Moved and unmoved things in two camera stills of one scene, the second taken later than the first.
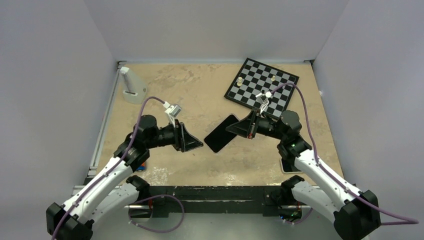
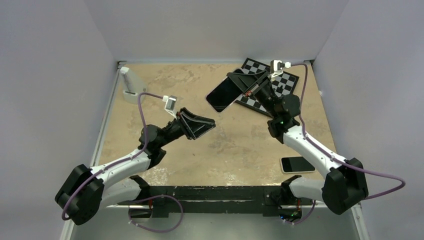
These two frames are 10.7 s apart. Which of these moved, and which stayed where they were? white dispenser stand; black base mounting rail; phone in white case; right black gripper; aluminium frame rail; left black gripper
Moved: right black gripper; left black gripper
Stayed: aluminium frame rail; white dispenser stand; phone in white case; black base mounting rail
